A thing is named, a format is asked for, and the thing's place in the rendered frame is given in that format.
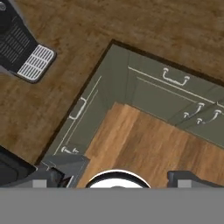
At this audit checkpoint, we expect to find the grey cupboard door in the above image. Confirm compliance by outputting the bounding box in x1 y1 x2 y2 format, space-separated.
64 86 118 156
130 76 219 127
174 101 224 149

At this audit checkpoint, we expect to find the grey drawer front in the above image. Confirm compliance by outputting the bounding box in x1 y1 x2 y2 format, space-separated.
43 58 103 159
127 50 224 108

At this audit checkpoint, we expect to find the silver cupboard door handle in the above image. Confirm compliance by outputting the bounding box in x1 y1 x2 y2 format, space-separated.
60 145 80 155
196 108 223 125
183 101 206 120

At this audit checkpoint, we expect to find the round white and black object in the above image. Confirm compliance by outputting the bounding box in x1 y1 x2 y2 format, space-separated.
84 168 152 189

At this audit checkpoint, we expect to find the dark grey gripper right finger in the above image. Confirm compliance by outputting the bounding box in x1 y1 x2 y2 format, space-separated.
166 170 224 189

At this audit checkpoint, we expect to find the black coffee machine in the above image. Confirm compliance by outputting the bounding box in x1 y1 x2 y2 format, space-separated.
0 0 58 85

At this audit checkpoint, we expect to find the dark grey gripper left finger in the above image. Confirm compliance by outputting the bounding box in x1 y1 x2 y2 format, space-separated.
0 167 67 189

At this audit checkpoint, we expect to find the silver drawer handle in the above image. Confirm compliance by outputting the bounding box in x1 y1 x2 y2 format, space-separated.
68 96 88 121
162 66 191 88

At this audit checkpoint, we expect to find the black and grey stove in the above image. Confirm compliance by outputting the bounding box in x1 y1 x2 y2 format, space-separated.
0 144 90 189

